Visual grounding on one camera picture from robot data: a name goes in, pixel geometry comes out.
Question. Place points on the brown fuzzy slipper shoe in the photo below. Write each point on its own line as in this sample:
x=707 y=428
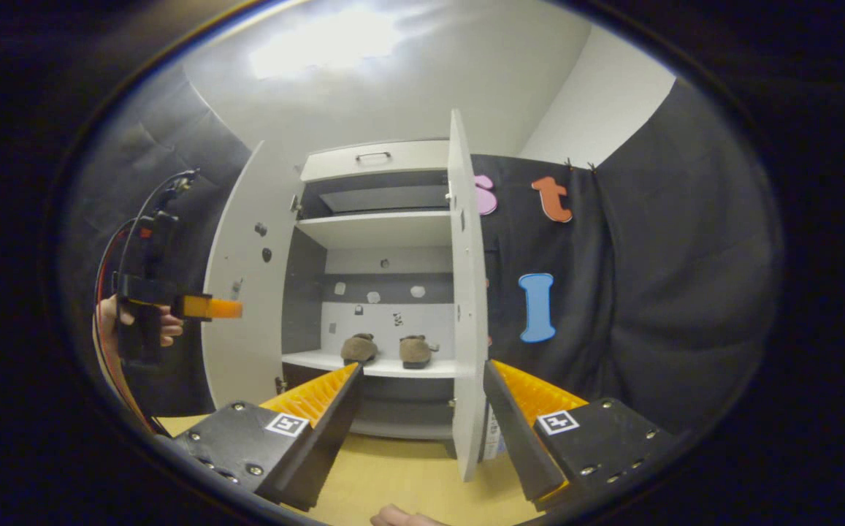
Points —
x=360 y=348
x=416 y=351

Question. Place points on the white printed packet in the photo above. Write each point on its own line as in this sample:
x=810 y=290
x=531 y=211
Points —
x=493 y=438

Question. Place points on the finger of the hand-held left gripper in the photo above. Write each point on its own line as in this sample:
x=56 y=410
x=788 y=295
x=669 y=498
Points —
x=210 y=307

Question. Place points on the white cabinet drawer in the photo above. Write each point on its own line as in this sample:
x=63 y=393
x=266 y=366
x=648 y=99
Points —
x=378 y=164

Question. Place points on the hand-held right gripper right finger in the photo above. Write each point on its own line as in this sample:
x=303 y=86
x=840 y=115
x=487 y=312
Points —
x=521 y=438

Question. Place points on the white cabinet door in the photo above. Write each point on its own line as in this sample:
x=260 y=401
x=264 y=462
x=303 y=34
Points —
x=247 y=321
x=467 y=292

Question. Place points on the white shoe cabinet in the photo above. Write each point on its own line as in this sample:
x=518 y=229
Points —
x=385 y=321

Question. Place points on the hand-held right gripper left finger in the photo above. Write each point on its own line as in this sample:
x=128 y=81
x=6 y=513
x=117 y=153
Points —
x=331 y=431

